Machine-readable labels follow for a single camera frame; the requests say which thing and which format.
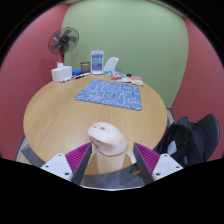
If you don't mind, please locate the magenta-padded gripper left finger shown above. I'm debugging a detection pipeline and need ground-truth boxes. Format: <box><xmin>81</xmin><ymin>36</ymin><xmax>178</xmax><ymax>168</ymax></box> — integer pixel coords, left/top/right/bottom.
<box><xmin>40</xmin><ymin>142</ymin><xmax>93</xmax><ymax>186</ymax></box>

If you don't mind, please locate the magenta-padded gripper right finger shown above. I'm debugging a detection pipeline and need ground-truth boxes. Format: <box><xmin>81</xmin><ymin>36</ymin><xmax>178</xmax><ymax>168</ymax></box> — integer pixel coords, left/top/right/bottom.
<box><xmin>132</xmin><ymin>142</ymin><xmax>184</xmax><ymax>186</ymax></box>

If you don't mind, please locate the pale pink computer mouse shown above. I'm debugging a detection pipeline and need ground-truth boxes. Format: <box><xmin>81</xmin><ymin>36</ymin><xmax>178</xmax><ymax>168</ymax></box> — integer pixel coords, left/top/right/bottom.
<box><xmin>87</xmin><ymin>121</ymin><xmax>129</xmax><ymax>157</ymax></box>

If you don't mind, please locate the blue patterned mouse pad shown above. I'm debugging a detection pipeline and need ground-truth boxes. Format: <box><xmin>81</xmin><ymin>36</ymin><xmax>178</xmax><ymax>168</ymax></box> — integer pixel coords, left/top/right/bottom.
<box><xmin>74</xmin><ymin>79</ymin><xmax>144</xmax><ymax>112</ymax></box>

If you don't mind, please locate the black office chair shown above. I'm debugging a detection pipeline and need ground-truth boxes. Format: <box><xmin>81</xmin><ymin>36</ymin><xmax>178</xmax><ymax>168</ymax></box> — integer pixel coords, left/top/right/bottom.
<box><xmin>156</xmin><ymin>113</ymin><xmax>221</xmax><ymax>168</ymax></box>

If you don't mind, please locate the orange and white snack packet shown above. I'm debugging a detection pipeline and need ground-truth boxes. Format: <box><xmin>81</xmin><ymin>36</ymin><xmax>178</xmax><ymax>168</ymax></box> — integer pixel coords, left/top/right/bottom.
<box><xmin>130</xmin><ymin>75</ymin><xmax>145</xmax><ymax>87</ymax></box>

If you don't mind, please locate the white tissue box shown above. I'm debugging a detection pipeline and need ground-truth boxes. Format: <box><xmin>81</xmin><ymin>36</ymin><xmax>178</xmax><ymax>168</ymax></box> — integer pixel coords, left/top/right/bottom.
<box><xmin>50</xmin><ymin>61</ymin><xmax>73</xmax><ymax>83</ymax></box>

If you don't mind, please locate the black whiteboard marker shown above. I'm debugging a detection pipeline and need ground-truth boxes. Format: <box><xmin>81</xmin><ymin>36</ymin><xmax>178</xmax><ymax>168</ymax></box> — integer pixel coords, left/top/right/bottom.
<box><xmin>72</xmin><ymin>71</ymin><xmax>91</xmax><ymax>80</ymax></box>

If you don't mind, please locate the dark mesh pen cup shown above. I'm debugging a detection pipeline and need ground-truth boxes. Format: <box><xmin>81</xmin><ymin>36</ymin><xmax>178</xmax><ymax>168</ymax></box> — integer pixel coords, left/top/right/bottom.
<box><xmin>80</xmin><ymin>60</ymin><xmax>92</xmax><ymax>74</ymax></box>

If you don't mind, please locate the clear acrylic sign stand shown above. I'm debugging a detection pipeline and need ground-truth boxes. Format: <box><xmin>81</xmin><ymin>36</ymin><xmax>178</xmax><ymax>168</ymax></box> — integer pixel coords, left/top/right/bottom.
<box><xmin>90</xmin><ymin>50</ymin><xmax>105</xmax><ymax>76</ymax></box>

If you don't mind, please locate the black standing fan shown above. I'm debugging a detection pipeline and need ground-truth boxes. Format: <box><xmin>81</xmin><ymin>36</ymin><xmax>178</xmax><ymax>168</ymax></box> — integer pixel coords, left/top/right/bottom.
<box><xmin>47</xmin><ymin>26</ymin><xmax>80</xmax><ymax>65</ymax></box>

